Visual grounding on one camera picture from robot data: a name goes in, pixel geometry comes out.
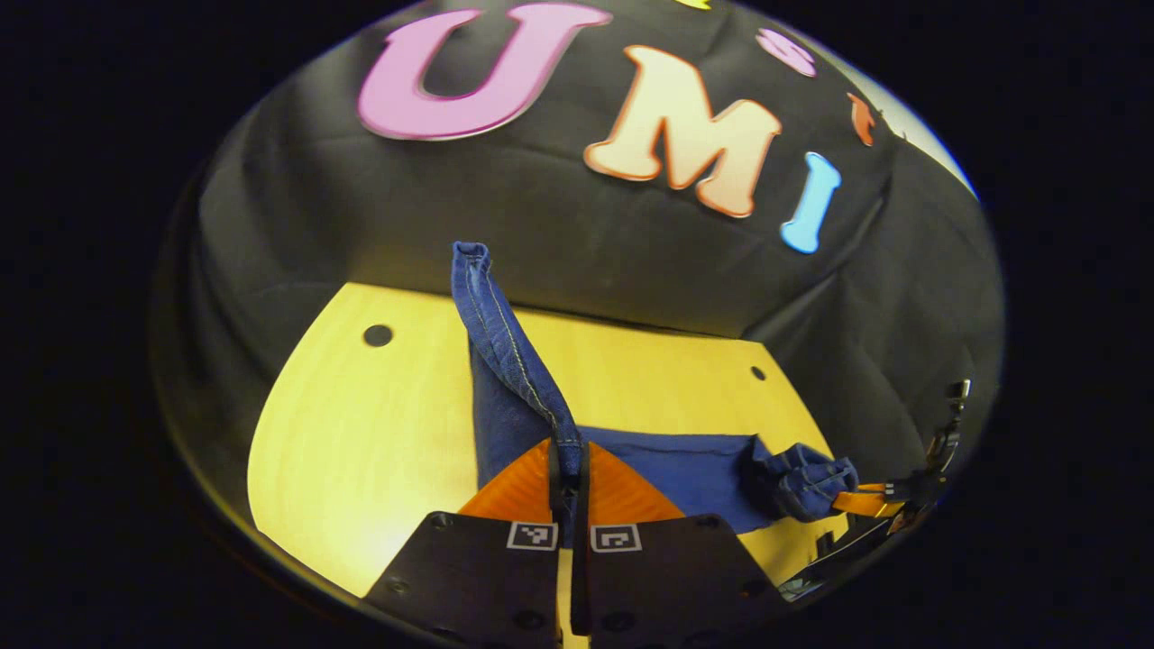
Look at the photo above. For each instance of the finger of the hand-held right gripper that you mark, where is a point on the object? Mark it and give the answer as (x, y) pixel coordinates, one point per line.
(865, 502)

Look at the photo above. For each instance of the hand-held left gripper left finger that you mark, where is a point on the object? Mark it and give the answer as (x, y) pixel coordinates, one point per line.
(478, 586)

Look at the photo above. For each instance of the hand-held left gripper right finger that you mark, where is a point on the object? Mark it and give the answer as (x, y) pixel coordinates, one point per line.
(667, 586)

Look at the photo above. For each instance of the blue jeans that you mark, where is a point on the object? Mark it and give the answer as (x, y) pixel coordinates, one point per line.
(514, 361)

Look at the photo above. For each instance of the black backdrop cloth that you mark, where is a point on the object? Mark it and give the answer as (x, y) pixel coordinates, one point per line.
(559, 243)

